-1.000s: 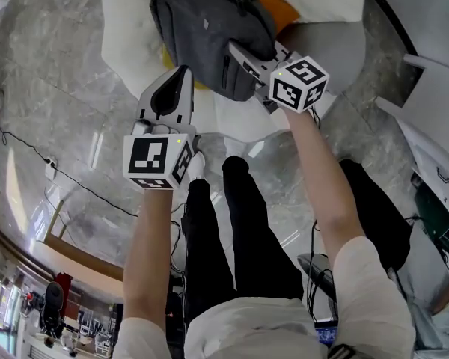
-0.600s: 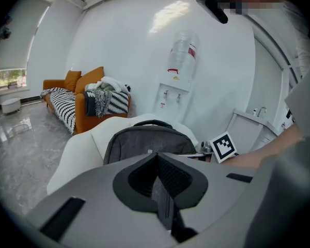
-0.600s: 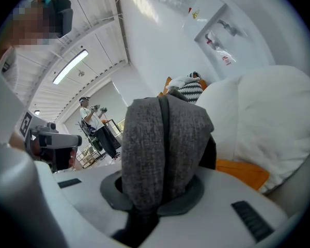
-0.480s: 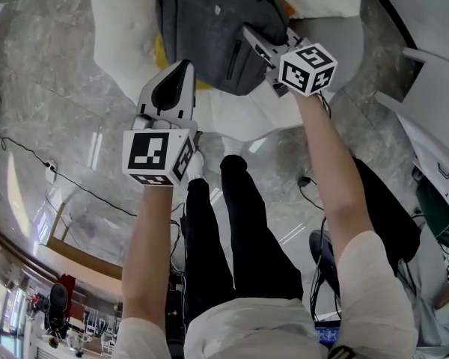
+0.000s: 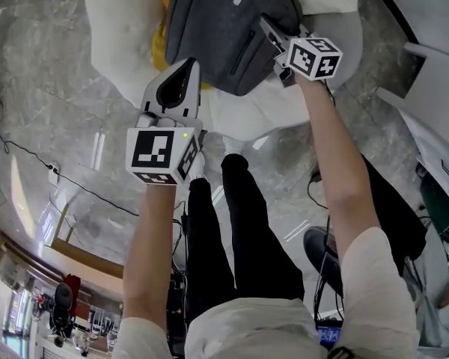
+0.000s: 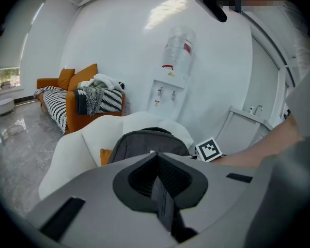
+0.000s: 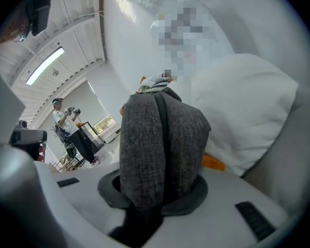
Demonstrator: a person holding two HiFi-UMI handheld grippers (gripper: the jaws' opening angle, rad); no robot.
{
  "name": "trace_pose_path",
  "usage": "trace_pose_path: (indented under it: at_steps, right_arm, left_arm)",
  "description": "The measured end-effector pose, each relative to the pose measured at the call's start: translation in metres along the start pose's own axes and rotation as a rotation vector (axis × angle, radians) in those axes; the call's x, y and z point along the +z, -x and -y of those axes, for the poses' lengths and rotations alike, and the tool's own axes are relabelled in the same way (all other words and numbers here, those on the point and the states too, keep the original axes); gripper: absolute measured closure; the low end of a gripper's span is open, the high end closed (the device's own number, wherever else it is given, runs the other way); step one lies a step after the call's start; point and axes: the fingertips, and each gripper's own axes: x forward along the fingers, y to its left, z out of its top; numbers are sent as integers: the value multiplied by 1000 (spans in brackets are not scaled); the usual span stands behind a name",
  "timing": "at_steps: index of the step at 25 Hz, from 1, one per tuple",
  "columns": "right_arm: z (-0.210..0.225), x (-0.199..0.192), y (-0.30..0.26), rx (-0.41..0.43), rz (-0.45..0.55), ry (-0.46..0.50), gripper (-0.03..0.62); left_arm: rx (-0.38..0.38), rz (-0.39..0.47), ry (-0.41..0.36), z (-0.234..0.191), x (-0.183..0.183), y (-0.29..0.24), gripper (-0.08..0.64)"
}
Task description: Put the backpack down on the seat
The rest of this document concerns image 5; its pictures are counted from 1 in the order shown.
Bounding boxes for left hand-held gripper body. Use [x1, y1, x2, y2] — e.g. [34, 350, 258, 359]
[125, 110, 208, 186]

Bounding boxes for person's white shoe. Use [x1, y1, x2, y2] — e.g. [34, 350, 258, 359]
[222, 135, 248, 156]
[189, 150, 207, 182]

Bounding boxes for dark grey backpack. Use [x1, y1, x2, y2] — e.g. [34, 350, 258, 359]
[164, 0, 304, 96]

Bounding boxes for white sink cabinet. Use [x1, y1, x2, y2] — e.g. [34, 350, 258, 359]
[376, 41, 449, 201]

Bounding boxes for white round lounge chair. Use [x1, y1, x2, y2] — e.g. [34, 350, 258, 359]
[84, 0, 364, 141]

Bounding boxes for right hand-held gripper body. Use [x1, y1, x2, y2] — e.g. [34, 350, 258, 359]
[274, 23, 344, 88]

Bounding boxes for grey strap with black buckle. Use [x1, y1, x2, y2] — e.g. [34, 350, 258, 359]
[327, 346, 356, 359]

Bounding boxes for long black floor cable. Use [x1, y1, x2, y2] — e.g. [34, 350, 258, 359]
[0, 128, 140, 217]

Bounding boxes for yellow cushion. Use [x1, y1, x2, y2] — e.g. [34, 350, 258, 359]
[150, 20, 214, 91]

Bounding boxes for person's black trousers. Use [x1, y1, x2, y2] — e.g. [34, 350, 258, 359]
[185, 153, 306, 328]

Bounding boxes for person's white shirt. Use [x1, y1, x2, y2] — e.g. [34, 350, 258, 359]
[112, 226, 422, 359]

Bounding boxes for blue lit screen device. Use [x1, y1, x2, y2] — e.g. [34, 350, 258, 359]
[316, 325, 342, 348]

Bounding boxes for person's right forearm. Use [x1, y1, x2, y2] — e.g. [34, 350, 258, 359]
[295, 75, 382, 265]

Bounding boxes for person's left white shoe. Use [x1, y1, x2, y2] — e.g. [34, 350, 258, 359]
[189, 150, 207, 182]

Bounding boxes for grey cushion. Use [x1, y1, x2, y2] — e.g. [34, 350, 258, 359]
[301, 11, 364, 91]

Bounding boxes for person's right white shoe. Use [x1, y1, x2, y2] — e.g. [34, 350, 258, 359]
[222, 135, 248, 156]

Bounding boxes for person's left forearm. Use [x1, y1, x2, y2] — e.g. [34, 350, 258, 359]
[122, 181, 180, 332]

